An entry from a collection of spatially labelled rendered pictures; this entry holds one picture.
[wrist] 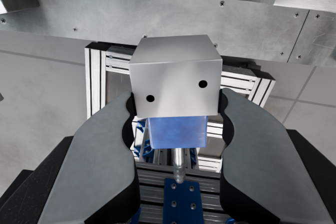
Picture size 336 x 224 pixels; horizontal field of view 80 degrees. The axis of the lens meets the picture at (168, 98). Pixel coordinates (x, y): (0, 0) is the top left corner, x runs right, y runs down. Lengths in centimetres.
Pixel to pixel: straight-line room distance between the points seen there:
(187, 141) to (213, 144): 103
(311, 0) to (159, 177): 47
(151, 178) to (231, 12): 41
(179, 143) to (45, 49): 119
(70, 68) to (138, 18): 104
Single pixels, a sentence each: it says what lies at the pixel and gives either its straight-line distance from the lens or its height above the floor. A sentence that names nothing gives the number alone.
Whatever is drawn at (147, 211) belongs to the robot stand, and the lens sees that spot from 49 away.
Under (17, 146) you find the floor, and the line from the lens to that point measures 185.
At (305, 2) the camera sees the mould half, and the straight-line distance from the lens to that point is 20.
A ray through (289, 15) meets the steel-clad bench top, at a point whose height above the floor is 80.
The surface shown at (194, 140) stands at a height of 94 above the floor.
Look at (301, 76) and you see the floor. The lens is 137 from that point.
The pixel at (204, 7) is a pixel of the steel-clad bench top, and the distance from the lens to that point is 26.
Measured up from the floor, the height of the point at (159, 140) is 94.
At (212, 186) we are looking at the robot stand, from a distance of 57.
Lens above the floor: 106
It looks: 60 degrees down
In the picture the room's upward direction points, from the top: 177 degrees counter-clockwise
